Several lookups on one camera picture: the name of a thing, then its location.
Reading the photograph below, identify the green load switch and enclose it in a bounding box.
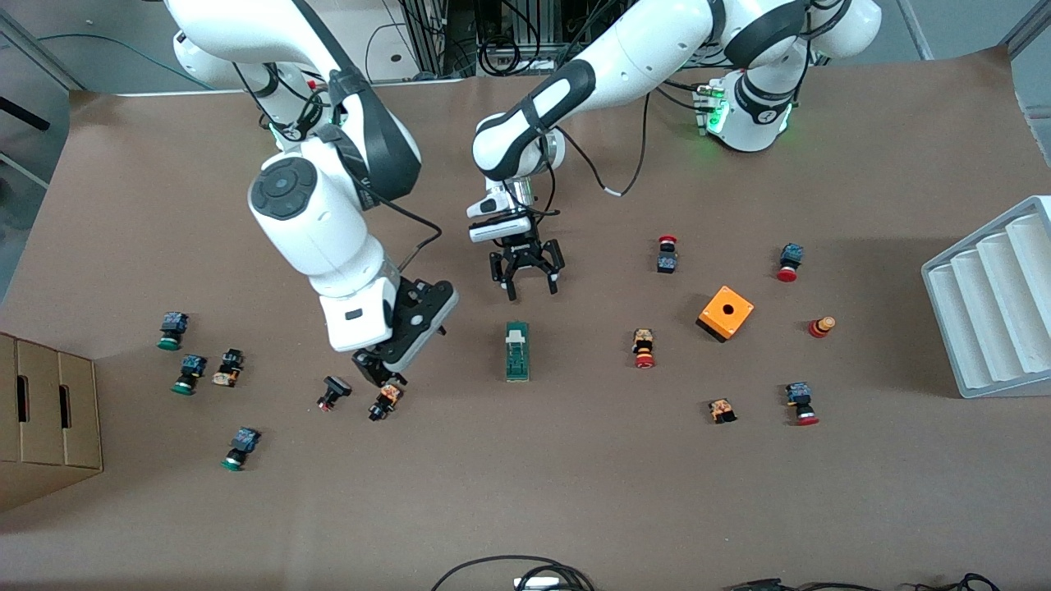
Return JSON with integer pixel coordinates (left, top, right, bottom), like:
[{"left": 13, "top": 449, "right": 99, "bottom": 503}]
[{"left": 504, "top": 321, "right": 531, "bottom": 383}]

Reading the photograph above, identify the black rectangular push button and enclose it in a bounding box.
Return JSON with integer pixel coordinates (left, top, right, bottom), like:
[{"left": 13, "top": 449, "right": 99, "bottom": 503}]
[{"left": 317, "top": 375, "right": 353, "bottom": 412}]

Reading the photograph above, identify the green mushroom push button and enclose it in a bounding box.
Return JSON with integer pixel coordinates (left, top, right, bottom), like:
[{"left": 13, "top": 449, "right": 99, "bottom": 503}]
[
  {"left": 157, "top": 311, "right": 190, "bottom": 351},
  {"left": 171, "top": 354, "right": 208, "bottom": 396},
  {"left": 220, "top": 427, "right": 262, "bottom": 472}
]

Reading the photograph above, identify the brown cardboard box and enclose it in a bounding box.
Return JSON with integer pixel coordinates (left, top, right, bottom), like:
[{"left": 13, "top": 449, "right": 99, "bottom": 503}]
[{"left": 0, "top": 332, "right": 104, "bottom": 514}]

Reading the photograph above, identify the grey white ribbed tray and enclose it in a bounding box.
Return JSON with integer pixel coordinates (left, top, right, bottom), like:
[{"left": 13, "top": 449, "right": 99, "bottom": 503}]
[{"left": 920, "top": 195, "right": 1051, "bottom": 400}]

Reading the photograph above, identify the black rod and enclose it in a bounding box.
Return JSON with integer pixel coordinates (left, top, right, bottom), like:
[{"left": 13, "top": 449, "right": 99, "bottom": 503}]
[{"left": 0, "top": 96, "right": 50, "bottom": 132}]

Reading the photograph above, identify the black arm cable white tag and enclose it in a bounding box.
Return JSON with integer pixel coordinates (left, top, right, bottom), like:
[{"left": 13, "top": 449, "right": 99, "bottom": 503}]
[
  {"left": 357, "top": 182, "right": 444, "bottom": 276},
  {"left": 557, "top": 92, "right": 651, "bottom": 199}
]

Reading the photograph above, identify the orange button enclosure box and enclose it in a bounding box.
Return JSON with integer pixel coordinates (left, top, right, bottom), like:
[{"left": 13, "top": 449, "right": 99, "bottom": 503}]
[{"left": 695, "top": 285, "right": 755, "bottom": 343}]

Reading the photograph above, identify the black equipment rack with cables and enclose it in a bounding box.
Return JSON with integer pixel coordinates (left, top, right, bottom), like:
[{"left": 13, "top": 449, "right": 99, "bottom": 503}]
[{"left": 402, "top": 0, "right": 649, "bottom": 79}]

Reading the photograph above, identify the black looped cable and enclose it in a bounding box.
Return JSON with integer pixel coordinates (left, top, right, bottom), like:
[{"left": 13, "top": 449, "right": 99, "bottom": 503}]
[{"left": 430, "top": 555, "right": 596, "bottom": 591}]

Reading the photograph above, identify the black cable with connector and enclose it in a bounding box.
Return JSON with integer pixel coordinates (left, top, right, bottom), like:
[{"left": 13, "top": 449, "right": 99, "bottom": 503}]
[{"left": 723, "top": 578, "right": 912, "bottom": 591}]

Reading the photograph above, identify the grey metal frame bar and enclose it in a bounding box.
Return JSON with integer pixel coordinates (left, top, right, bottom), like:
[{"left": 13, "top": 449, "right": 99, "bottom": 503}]
[
  {"left": 0, "top": 12, "right": 87, "bottom": 91},
  {"left": 1000, "top": 0, "right": 1051, "bottom": 58},
  {"left": 897, "top": 0, "right": 935, "bottom": 60}
]

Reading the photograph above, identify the black coiled cable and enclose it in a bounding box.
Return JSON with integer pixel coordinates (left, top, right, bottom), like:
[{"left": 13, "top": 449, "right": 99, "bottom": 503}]
[{"left": 916, "top": 573, "right": 1003, "bottom": 591}]

